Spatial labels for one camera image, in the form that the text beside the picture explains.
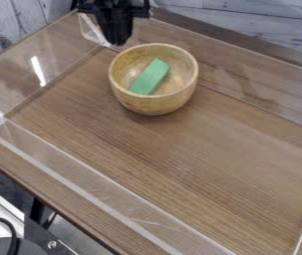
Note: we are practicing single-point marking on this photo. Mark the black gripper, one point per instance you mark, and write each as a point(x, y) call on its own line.
point(103, 7)

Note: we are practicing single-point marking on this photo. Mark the black metal base plate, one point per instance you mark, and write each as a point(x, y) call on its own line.
point(36, 244)

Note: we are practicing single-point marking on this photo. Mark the black table leg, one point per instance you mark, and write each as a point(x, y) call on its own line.
point(36, 211)

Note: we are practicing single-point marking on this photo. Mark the clear acrylic corner bracket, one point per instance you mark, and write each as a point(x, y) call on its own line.
point(91, 31)

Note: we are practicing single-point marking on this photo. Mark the green rectangular block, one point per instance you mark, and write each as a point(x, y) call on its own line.
point(150, 78)

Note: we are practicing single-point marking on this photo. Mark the brown wooden bowl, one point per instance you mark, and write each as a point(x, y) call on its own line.
point(175, 88)

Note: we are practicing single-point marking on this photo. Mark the clear acrylic front barrier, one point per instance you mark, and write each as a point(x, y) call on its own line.
point(112, 167)

